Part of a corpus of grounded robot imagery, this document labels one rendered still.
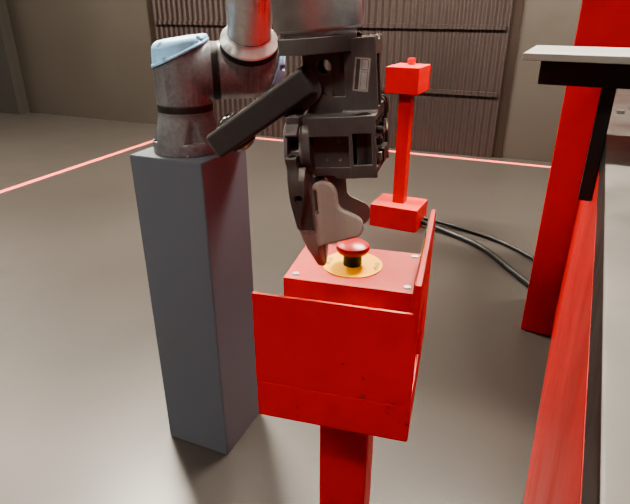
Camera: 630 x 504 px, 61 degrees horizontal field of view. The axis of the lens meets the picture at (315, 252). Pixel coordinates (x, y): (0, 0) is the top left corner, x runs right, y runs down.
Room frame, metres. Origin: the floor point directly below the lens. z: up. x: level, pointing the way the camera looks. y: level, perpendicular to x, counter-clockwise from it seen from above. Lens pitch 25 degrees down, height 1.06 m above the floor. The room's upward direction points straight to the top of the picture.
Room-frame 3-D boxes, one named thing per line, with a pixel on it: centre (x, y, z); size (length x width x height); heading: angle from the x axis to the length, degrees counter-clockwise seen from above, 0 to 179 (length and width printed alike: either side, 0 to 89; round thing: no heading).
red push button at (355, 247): (0.58, -0.04, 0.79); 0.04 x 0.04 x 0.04
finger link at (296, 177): (0.47, 0.01, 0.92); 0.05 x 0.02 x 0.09; 165
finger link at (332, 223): (0.47, -0.02, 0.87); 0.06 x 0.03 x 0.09; 75
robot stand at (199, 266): (1.16, 0.27, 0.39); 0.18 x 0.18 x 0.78; 67
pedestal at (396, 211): (2.68, -0.44, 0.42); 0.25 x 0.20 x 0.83; 64
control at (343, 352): (0.53, -0.04, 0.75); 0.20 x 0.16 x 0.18; 165
